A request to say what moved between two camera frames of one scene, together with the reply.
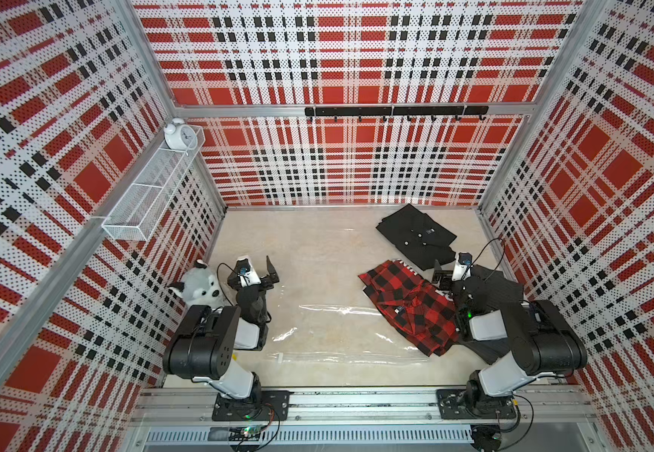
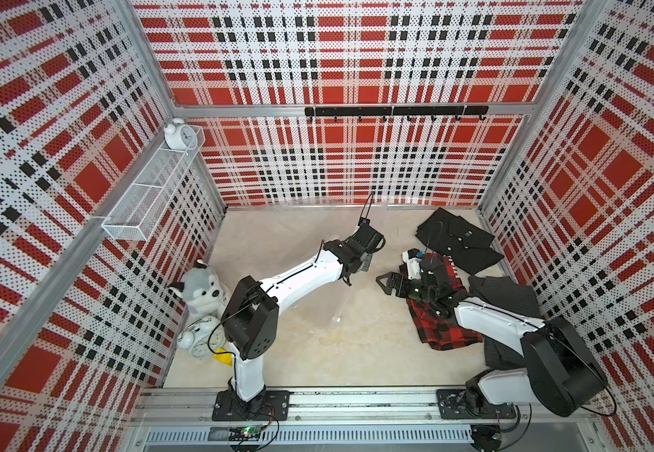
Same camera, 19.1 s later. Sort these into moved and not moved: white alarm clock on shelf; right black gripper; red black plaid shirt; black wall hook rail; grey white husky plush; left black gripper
Moved: left black gripper; red black plaid shirt; right black gripper
Not moved: white alarm clock on shelf; black wall hook rail; grey white husky plush
